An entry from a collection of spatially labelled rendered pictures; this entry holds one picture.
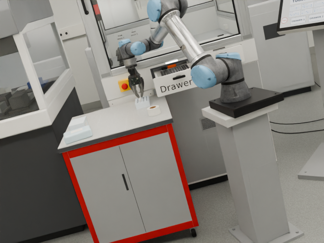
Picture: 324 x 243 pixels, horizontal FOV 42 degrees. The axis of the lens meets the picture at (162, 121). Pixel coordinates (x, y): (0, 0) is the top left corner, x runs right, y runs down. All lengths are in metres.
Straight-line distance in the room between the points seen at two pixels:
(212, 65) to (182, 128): 0.97
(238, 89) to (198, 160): 1.01
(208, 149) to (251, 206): 0.81
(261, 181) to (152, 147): 0.59
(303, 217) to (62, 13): 4.45
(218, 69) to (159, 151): 0.58
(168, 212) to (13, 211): 1.08
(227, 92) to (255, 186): 0.50
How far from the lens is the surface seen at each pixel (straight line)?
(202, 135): 2.90
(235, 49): 2.79
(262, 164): 2.19
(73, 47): 6.10
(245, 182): 2.17
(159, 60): 2.75
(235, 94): 2.07
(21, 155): 2.80
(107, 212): 2.43
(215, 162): 2.99
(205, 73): 1.94
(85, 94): 6.20
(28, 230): 3.03
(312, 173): 2.95
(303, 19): 2.75
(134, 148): 2.27
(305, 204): 2.69
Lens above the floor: 1.41
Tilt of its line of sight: 17 degrees down
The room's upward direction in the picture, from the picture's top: 15 degrees counter-clockwise
